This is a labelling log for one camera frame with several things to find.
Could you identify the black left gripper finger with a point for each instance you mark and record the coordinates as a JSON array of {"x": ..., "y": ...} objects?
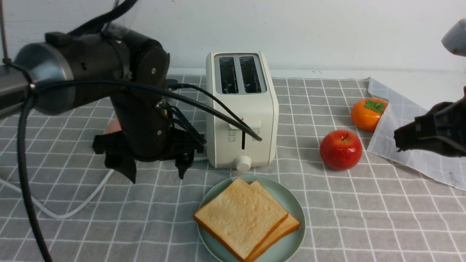
[
  {"x": 183, "y": 162},
  {"x": 122, "y": 162}
]

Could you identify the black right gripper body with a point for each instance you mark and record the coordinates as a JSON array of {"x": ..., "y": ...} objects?
[{"x": 441, "y": 130}]

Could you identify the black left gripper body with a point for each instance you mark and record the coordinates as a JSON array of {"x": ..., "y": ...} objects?
[{"x": 149, "y": 131}]

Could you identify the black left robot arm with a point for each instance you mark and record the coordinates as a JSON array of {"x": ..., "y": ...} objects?
[{"x": 71, "y": 71}]

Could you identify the pink peach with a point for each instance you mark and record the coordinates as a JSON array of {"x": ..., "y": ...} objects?
[{"x": 113, "y": 126}]

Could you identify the grey checkered tablecloth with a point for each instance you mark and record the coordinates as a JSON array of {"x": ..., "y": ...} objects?
[{"x": 378, "y": 211}]

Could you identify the orange persimmon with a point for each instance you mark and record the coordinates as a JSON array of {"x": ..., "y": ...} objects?
[{"x": 366, "y": 113}]

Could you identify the white two-slot toaster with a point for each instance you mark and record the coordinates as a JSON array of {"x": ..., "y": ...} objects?
[{"x": 241, "y": 81}]

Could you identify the red apple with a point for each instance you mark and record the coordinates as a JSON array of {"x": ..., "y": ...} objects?
[{"x": 341, "y": 150}]

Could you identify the light green plate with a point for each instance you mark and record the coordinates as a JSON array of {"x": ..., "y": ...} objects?
[{"x": 283, "y": 243}]

